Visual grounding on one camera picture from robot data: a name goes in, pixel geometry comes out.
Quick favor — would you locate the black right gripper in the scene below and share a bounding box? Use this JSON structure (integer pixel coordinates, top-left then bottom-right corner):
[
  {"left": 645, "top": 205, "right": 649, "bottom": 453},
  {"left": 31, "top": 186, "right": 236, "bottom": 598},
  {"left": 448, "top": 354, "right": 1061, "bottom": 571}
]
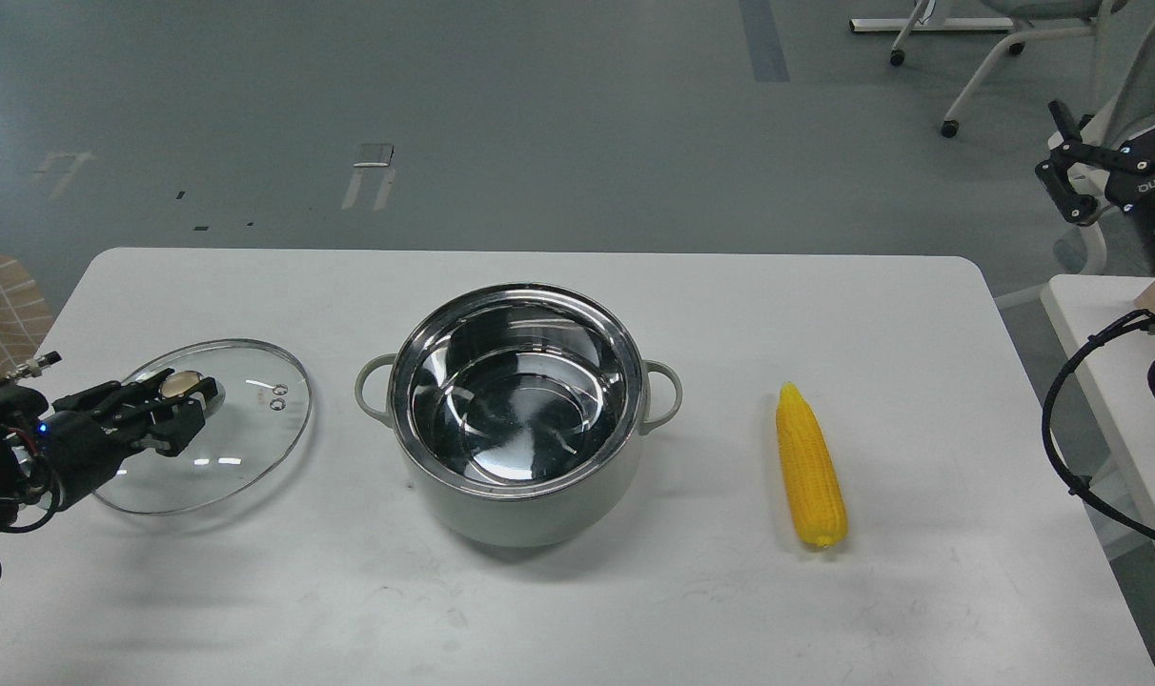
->
[{"left": 1035, "top": 99, "right": 1155, "bottom": 276}]

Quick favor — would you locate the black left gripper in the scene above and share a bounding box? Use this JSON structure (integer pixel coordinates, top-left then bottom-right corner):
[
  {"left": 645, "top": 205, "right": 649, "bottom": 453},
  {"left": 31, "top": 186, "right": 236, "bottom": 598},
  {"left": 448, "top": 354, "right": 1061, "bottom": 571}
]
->
[{"left": 33, "top": 368, "right": 225, "bottom": 510}]

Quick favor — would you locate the glass pot lid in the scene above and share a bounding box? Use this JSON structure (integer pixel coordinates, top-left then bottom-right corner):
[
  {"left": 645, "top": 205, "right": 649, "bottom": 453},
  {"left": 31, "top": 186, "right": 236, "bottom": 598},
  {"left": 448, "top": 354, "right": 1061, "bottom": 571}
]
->
[{"left": 94, "top": 340, "right": 313, "bottom": 515}]

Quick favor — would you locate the yellow corn cob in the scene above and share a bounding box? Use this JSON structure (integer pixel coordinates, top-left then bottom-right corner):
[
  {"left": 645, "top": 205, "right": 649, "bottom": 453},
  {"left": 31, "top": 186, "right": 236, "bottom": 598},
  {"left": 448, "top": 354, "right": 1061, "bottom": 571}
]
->
[{"left": 775, "top": 383, "right": 848, "bottom": 550}]

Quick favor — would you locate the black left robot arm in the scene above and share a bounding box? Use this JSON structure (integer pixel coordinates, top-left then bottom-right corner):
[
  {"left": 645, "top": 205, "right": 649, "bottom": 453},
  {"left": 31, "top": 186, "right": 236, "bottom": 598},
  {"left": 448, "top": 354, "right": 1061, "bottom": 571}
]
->
[{"left": 0, "top": 352, "right": 224, "bottom": 535}]

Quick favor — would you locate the grey steel cooking pot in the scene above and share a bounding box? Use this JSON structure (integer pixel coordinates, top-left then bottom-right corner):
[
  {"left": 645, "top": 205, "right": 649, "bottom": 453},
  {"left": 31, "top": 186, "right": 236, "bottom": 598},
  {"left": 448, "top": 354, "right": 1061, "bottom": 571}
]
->
[{"left": 353, "top": 282, "right": 685, "bottom": 549}]

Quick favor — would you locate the beige patterned cushion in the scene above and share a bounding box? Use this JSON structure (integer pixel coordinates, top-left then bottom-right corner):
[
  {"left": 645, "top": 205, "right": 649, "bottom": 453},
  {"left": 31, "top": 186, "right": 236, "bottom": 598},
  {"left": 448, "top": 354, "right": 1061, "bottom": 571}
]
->
[{"left": 0, "top": 253, "right": 54, "bottom": 376}]

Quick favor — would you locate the white office chair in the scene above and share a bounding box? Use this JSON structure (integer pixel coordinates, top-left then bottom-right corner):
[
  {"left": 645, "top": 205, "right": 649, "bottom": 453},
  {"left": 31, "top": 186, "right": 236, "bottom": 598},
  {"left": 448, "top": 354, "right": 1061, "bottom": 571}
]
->
[{"left": 940, "top": 0, "right": 1137, "bottom": 137}]

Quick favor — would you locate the white side table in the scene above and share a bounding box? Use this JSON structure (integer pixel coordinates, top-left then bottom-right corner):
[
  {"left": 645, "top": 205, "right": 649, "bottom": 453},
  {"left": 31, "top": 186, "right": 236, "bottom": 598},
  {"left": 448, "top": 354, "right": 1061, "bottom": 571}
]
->
[{"left": 1041, "top": 274, "right": 1155, "bottom": 529}]

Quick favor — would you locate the white rolling stand base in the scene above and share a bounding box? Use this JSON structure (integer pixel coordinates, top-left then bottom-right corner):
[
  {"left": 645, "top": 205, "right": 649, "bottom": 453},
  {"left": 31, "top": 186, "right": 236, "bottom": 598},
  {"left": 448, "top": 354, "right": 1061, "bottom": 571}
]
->
[{"left": 848, "top": 1, "right": 1018, "bottom": 67}]

